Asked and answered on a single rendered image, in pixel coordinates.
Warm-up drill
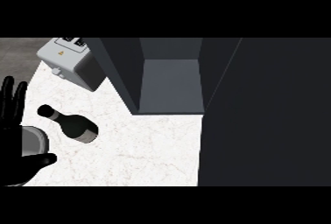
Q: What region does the dark grey cabinet door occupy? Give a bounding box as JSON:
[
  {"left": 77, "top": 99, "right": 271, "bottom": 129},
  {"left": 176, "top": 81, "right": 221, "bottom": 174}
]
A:
[{"left": 197, "top": 37, "right": 331, "bottom": 187}]

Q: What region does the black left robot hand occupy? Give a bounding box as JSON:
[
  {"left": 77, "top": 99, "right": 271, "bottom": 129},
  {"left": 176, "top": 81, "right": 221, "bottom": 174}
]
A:
[{"left": 0, "top": 75, "right": 58, "bottom": 187}]

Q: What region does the dark grey cabinet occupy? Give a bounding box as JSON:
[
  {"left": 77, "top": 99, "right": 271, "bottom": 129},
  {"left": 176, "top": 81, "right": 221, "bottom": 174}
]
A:
[{"left": 83, "top": 37, "right": 244, "bottom": 116}]

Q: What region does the white toaster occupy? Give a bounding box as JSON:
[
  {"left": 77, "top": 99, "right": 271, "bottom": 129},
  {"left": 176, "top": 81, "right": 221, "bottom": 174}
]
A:
[{"left": 36, "top": 37, "right": 108, "bottom": 93}]

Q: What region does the dark wine bottle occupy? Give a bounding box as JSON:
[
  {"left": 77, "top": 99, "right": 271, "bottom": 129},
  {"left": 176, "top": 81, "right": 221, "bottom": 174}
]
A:
[{"left": 36, "top": 103, "right": 99, "bottom": 144}]

